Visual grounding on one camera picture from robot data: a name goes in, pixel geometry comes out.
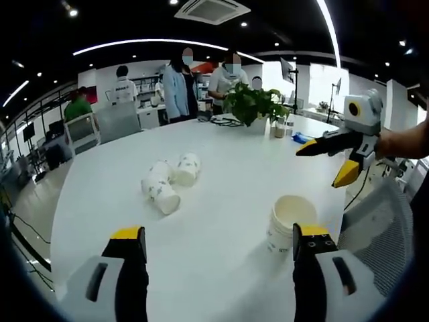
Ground blue packet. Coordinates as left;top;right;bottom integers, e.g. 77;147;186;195
291;131;316;145

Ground person's right hand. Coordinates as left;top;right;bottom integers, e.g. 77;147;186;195
374;129;398;161

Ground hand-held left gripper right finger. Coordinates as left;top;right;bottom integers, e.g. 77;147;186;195
292;223;386;322

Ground stack of white paper cups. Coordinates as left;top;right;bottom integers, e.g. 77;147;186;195
266;194;318;255

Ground white wall shelves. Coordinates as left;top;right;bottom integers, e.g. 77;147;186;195
130;75;162;108

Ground grey fabric chair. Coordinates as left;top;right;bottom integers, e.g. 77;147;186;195
95;102;143;145

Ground black cables bundle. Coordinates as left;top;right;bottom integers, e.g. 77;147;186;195
209;115;242;128

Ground white office chair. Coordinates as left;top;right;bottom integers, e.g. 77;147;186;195
64;112;101;155

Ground pink wall screen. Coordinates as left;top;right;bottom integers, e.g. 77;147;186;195
82;86;99;105

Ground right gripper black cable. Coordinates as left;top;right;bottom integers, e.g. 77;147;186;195
345;166;371;211

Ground green potted plant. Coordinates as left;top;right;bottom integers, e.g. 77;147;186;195
223;82;291;135

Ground black tripod with device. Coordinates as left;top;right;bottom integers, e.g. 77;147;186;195
326;76;343;123

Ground white table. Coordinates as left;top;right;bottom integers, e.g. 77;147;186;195
50;112;348;322

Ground curved ceiling light strip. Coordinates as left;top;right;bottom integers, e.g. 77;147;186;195
316;0;343;73
72;39;265;64

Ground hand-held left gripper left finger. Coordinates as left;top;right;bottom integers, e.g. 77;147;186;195
65;226;150;322

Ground grey mesh office chair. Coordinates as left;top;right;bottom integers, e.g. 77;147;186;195
336;179;415;298

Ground monitor on black stand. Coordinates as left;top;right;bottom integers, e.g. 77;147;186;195
280;56;300;117

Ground straight ceiling light strip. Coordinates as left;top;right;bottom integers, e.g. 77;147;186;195
2;79;30;107

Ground white cabinet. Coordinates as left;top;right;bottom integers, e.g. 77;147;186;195
135;109;160;130

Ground ceiling air conditioner vent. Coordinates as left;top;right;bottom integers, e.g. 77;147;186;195
174;0;252;25

